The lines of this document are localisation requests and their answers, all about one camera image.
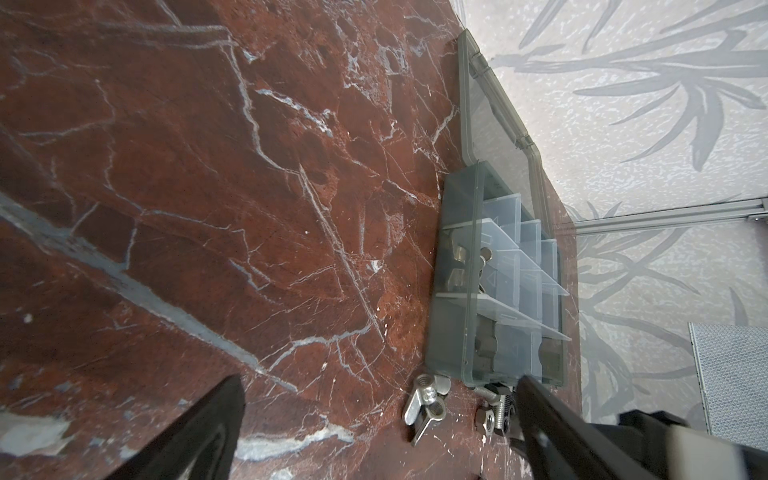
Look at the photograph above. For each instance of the white wire mesh basket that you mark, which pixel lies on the white wire mesh basket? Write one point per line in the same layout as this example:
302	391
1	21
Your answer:
731	365

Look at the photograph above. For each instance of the silver wing nut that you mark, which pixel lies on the silver wing nut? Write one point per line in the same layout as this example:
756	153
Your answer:
426	404

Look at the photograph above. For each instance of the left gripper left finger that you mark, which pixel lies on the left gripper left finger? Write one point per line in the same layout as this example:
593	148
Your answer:
200	444

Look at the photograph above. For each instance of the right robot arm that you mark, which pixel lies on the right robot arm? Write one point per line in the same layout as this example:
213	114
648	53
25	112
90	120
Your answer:
668	448

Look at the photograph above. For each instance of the clear compartment organizer box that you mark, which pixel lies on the clear compartment organizer box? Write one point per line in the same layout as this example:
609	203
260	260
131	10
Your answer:
496	307

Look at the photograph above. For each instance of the silver bolt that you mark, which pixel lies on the silver bolt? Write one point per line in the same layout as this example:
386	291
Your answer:
494	417

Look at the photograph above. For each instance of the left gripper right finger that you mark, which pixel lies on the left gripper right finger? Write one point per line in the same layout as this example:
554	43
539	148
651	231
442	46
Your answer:
588	453

